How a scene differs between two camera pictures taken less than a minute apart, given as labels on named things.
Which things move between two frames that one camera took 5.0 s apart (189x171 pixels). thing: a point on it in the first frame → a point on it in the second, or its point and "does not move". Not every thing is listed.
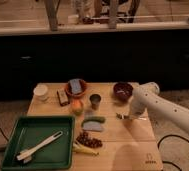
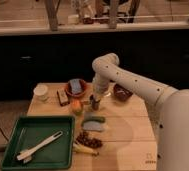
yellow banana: x=76 y=147 does not move
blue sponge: x=75 y=85 does not move
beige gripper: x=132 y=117 → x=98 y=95
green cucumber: x=93 y=119 does not move
